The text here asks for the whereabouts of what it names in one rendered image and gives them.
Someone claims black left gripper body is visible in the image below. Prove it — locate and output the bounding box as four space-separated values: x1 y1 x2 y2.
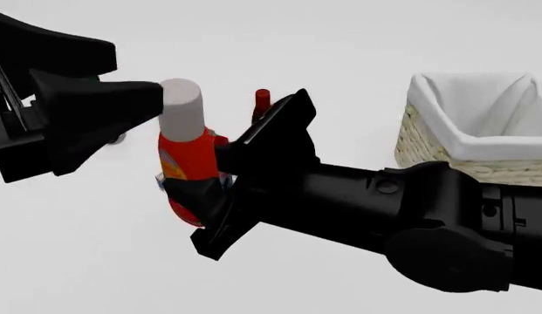
0 48 54 185

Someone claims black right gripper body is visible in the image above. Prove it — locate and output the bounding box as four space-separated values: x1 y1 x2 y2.
190 87 323 262

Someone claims wicker basket with white liner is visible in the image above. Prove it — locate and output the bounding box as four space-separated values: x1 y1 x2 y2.
393 72 542 188

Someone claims dark bottle with red cap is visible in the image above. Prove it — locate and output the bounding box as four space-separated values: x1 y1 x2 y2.
250 88 272 126

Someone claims red ketchup bottle white cap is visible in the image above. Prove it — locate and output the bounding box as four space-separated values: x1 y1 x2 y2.
156 78 231 229

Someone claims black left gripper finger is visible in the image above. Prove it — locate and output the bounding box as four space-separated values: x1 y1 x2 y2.
29 69 168 177
0 10 120 79

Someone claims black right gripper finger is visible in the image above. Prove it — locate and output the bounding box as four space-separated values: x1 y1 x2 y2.
213 142 244 175
163 177 231 229

